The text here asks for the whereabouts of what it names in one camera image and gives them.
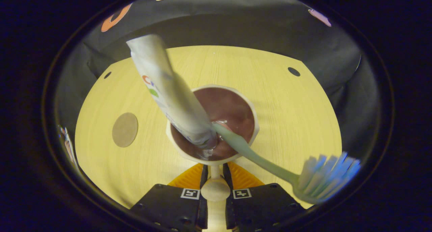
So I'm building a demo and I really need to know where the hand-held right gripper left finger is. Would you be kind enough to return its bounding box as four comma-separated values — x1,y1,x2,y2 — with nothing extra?
129,163,209,232

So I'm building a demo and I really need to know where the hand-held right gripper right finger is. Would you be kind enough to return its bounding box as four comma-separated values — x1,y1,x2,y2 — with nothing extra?
223,162,306,232

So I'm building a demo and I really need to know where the pale green toothbrush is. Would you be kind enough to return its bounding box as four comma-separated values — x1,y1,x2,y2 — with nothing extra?
212,121,361,205

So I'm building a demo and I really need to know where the beige cup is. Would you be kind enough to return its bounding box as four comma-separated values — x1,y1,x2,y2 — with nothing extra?
166,85,260,232

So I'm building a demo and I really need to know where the round brown coaster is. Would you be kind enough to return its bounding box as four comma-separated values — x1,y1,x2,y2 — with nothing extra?
112,112,139,148

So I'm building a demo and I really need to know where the white toothpaste tube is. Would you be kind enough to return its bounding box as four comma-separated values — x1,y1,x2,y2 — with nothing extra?
126,34,218,150

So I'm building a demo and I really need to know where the wooden desktop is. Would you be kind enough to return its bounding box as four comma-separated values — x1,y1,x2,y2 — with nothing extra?
74,45,343,232

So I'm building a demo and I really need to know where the black backdrop cloth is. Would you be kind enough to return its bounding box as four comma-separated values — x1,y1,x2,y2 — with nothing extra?
56,0,382,158

